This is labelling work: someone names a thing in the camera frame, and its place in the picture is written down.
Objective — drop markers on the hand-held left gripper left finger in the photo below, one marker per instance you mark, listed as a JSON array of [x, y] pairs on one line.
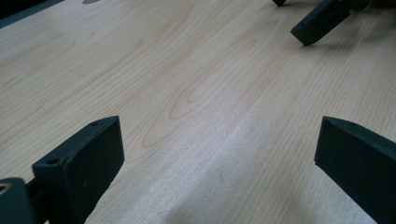
[[90, 161]]

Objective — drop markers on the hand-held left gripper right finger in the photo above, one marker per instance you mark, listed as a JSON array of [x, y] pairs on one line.
[[361, 165]]

